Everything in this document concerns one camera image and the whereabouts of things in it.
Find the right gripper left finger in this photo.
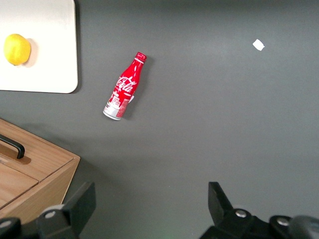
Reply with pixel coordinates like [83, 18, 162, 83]
[37, 181, 97, 239]

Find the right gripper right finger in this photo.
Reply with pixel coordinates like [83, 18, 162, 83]
[198, 181, 270, 239]

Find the red coca-cola bottle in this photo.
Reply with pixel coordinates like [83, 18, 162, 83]
[102, 51, 148, 121]

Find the white rectangular tray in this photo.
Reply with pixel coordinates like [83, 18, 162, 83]
[0, 0, 79, 94]

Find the wooden two-drawer cabinet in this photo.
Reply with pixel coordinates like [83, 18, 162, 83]
[0, 118, 81, 225]

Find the yellow lemon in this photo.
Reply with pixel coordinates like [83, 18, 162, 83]
[3, 33, 31, 66]

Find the small white paper scrap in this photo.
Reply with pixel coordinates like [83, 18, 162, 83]
[252, 39, 266, 51]

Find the black lower drawer handle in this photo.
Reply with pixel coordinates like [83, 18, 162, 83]
[0, 133, 25, 160]

